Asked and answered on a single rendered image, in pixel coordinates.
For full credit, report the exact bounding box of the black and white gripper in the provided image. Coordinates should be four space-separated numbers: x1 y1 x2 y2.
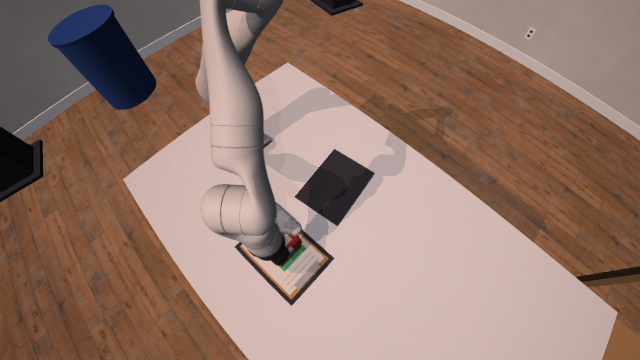
246 202 302 266

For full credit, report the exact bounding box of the red self-inking stamp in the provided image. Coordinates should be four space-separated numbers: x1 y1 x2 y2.
279 234 302 266

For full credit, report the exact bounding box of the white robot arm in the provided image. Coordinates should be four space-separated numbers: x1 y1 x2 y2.
196 0 284 250

